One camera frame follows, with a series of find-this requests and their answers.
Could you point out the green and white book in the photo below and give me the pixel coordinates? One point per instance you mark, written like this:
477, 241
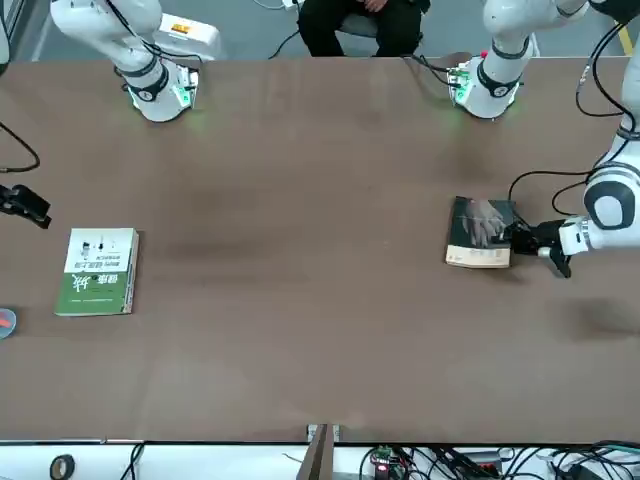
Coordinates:
95, 280

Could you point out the small circuit board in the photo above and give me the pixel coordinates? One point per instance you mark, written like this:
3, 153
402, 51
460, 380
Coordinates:
385, 457

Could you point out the dark book with hands cover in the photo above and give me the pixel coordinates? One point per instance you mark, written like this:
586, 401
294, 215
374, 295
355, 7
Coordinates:
475, 230

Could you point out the black tape roll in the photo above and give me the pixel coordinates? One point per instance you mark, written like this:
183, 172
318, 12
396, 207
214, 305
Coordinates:
62, 466

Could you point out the aluminium frame post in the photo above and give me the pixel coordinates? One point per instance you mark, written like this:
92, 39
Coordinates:
320, 455

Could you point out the grey office chair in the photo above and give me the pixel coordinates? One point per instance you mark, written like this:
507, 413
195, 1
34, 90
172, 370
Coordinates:
362, 22

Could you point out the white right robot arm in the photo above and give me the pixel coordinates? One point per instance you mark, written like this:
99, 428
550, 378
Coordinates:
155, 95

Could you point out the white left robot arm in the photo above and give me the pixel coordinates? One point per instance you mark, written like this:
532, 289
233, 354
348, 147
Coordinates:
500, 75

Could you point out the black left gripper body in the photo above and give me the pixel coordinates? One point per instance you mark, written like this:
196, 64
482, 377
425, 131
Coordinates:
549, 235

